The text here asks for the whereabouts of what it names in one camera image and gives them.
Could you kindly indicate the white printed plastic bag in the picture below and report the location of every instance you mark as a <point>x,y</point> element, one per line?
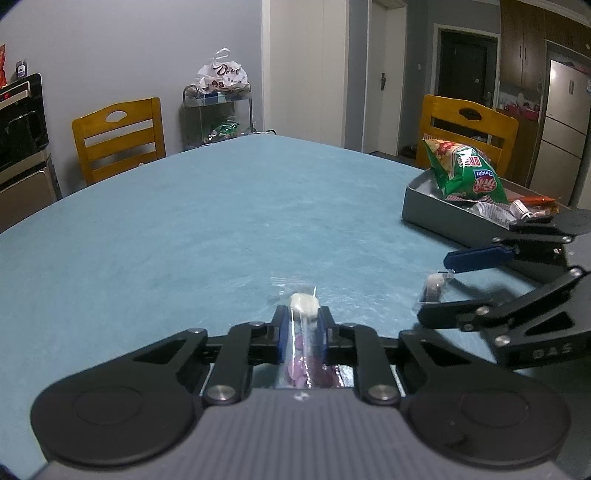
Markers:
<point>221,74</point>

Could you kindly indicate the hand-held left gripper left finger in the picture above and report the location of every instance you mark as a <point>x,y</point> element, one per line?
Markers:
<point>278,334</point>

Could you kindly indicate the green wrapped snacks pile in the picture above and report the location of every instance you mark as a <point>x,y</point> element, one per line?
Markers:
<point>224,130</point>

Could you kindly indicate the black oven appliance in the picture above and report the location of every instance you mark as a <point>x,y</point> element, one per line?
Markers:
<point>21,124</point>

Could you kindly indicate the green snack bag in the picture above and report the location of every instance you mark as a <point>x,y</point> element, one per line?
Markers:
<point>461,175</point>

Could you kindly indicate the silver refrigerator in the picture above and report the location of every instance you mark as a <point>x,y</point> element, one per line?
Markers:
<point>563,134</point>

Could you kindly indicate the brown wall cabinet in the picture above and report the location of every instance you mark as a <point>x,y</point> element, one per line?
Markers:
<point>526,41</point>

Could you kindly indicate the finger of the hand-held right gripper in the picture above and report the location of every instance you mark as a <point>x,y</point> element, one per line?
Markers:
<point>480,257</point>
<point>461,316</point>

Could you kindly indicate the grey cardboard box tray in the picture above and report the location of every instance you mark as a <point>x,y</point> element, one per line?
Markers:
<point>434,212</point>

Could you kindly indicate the white wall cupboard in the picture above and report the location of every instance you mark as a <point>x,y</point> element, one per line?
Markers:
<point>304,69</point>

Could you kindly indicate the red long snack packet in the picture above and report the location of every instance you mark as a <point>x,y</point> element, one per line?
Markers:
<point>538,201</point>

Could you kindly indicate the red yellow snack packets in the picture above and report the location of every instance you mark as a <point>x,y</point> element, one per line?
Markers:
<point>2,64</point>

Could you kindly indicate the cluttered kitchen counter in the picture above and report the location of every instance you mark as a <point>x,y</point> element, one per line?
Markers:
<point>521,110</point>

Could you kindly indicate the white door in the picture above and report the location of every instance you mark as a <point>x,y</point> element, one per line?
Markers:
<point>385,78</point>

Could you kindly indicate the dark door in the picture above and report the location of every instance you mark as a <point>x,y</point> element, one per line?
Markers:
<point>464,69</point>

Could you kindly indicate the silver foil snack packet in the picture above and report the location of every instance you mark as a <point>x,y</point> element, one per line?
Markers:
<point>489,212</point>

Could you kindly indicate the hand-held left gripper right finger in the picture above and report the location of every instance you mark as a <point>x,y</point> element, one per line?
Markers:
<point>324,334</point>

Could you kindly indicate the metal storage cart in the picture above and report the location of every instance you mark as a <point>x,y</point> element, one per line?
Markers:
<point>217,110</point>

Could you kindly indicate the wooden chair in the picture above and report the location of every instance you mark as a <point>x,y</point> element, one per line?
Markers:
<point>466,134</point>
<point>117,138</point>

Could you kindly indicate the small grey gadget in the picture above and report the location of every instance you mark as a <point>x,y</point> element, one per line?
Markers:
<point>21,69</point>

